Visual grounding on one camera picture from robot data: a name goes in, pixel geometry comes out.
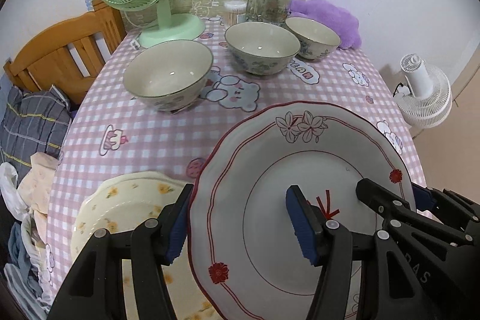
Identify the white plate with red rim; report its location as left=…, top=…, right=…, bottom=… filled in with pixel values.
left=189, top=101, right=415, bottom=319

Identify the cream plate with yellow flowers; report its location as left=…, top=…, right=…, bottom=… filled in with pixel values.
left=71, top=171, right=221, bottom=319

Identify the cream floral bowl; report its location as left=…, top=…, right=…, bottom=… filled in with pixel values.
left=285, top=17, right=341, bottom=61
left=224, top=22, right=300, bottom=76

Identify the large cream ceramic bowl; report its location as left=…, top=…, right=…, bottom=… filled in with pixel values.
left=123, top=40, right=214, bottom=112

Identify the pile of clothes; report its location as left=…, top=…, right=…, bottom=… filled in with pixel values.
left=2, top=152, right=58, bottom=319

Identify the white standing fan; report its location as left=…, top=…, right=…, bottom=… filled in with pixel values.
left=394, top=54, right=453, bottom=129

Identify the white plastic bag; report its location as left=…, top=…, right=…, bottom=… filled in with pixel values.
left=0, top=163, right=29, bottom=222

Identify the pink checkered tablecloth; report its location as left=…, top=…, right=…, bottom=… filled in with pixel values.
left=46, top=19, right=425, bottom=319

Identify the grey plaid pillow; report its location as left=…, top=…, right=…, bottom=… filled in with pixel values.
left=1, top=85, right=72, bottom=180

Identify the purple plush toy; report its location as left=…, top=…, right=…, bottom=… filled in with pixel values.
left=289, top=0, right=362, bottom=49

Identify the glass jar with dark lid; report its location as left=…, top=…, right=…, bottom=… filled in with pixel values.
left=251, top=0, right=293, bottom=25

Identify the glass mug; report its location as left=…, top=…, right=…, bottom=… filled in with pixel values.
left=246, top=0, right=270, bottom=23

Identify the toothpick container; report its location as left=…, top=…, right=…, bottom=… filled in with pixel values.
left=224, top=0, right=247, bottom=27

